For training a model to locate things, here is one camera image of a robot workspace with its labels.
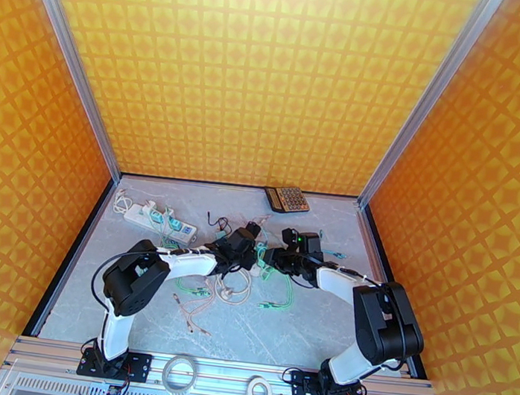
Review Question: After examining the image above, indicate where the mint green USB charger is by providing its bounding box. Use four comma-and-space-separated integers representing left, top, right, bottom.
161, 215, 181, 238
147, 209, 165, 232

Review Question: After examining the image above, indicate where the white power strip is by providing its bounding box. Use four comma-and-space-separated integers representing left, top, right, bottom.
121, 201, 201, 247

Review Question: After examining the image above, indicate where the black desk calculator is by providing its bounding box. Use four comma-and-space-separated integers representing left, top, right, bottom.
261, 183, 313, 217

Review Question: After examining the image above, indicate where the small white tape roll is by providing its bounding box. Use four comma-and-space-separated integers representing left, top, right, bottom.
246, 375, 274, 395

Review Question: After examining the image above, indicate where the large white tape roll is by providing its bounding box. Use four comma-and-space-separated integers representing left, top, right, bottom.
159, 353, 200, 395

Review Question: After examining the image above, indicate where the white socket power cable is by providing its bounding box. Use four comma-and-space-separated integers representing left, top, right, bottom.
212, 266, 256, 308

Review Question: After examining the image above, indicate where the thin black charging cable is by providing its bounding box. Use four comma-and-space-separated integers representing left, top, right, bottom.
204, 212, 236, 238

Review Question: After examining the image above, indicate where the mint green charging cable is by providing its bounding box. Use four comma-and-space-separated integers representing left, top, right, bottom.
249, 243, 301, 315

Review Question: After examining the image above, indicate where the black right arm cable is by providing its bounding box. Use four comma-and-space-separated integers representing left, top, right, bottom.
320, 263, 396, 293

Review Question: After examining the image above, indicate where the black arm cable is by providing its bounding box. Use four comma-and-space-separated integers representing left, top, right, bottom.
320, 263, 396, 293
87, 241, 166, 320

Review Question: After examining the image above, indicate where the pink multi-head charging cable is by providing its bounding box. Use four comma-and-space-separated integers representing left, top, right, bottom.
168, 288, 218, 338

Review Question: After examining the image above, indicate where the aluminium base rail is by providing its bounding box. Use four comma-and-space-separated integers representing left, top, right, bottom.
1, 333, 443, 395

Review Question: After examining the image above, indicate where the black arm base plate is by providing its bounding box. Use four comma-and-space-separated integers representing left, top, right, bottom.
288, 368, 369, 395
76, 344, 154, 385

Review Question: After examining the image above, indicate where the white power strip cable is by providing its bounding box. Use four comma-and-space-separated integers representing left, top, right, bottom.
111, 189, 134, 217

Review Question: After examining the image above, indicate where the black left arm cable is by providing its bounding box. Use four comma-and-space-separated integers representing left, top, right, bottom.
87, 241, 166, 320

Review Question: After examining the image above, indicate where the aluminium frame post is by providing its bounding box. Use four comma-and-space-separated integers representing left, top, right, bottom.
0, 0, 143, 186
355, 0, 505, 224

